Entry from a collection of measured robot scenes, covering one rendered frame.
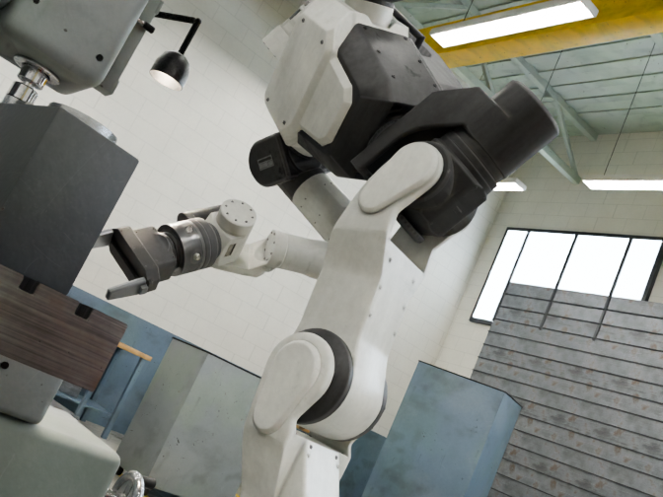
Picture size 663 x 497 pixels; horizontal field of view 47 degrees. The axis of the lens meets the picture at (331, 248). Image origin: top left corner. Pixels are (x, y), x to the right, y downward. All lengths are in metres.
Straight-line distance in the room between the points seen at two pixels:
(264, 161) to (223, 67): 7.49
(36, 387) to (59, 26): 0.60
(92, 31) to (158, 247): 0.40
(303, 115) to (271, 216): 7.88
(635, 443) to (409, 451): 2.81
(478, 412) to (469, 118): 5.96
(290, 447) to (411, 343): 9.72
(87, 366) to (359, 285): 0.46
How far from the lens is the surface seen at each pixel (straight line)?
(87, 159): 0.94
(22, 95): 1.45
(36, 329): 0.84
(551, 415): 9.62
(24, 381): 1.33
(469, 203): 1.21
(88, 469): 1.41
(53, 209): 0.93
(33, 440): 1.37
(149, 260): 1.22
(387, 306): 1.17
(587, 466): 9.19
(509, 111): 1.20
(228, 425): 5.98
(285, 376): 1.11
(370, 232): 1.15
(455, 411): 7.13
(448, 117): 1.22
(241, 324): 9.17
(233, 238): 1.30
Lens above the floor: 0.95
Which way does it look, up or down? 12 degrees up
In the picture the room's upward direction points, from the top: 25 degrees clockwise
